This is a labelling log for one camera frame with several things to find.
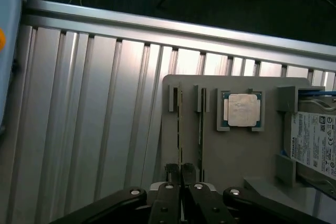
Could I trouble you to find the grey parts rack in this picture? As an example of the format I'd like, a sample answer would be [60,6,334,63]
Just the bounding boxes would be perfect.
[159,74,336,224]

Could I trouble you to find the CPU with silver lid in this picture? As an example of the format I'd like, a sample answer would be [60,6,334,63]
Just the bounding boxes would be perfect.
[222,92,263,128]

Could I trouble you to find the Toshiba hard disk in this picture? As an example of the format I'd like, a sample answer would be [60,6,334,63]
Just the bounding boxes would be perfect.
[285,95,336,196]

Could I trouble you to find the light grey case panel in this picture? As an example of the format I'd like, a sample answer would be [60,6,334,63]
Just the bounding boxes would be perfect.
[0,0,26,137]

